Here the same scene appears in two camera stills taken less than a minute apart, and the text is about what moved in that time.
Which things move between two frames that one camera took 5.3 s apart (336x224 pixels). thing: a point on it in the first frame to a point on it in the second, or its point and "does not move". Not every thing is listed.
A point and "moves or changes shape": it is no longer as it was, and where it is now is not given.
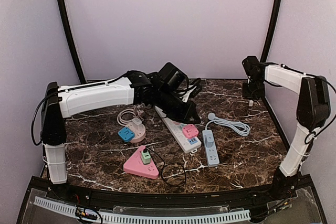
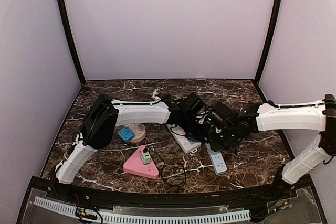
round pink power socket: [139, 131] does not move
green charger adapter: [146, 157] does not move
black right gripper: [248, 95] to [216, 146]
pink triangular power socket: [134, 165] does not move
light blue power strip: [210, 148] moves or changes shape
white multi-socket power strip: [175, 130] does not move
